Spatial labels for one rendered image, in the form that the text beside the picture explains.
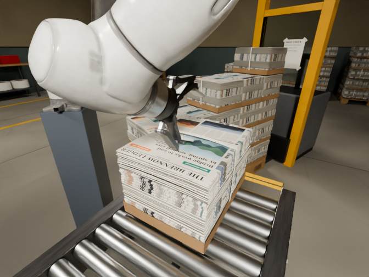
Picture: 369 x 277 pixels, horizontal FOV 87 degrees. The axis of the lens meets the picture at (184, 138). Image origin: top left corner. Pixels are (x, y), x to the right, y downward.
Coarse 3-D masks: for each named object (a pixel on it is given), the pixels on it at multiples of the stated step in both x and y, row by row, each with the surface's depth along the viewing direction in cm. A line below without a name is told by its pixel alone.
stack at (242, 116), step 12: (180, 108) 162; (192, 108) 163; (240, 108) 165; (252, 108) 176; (132, 120) 136; (144, 120) 136; (156, 120) 136; (216, 120) 151; (228, 120) 161; (240, 120) 171; (252, 120) 182; (132, 132) 142; (144, 132) 122
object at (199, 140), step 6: (192, 138) 62; (198, 138) 62; (204, 138) 62; (198, 144) 58; (204, 144) 58; (210, 144) 58; (216, 144) 58; (228, 144) 58; (234, 144) 58; (222, 150) 55; (228, 150) 55; (234, 150) 56; (234, 156) 56; (234, 174) 62; (228, 180) 57; (228, 186) 60; (228, 192) 63; (228, 198) 63
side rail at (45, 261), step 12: (108, 204) 67; (120, 204) 67; (96, 216) 63; (108, 216) 63; (84, 228) 58; (96, 228) 59; (60, 240) 55; (72, 240) 55; (96, 240) 60; (48, 252) 52; (60, 252) 52; (72, 252) 53; (36, 264) 49; (48, 264) 49; (24, 276) 46; (36, 276) 46
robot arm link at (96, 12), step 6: (96, 0) 70; (102, 0) 69; (108, 0) 69; (114, 0) 70; (96, 6) 72; (102, 6) 71; (108, 6) 71; (96, 12) 74; (102, 12) 73; (96, 18) 76
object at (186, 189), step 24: (144, 144) 57; (192, 144) 58; (120, 168) 57; (144, 168) 50; (168, 168) 46; (192, 168) 46; (216, 168) 46; (144, 192) 55; (168, 192) 50; (192, 192) 44; (216, 192) 46; (168, 216) 53; (192, 216) 48; (216, 216) 55
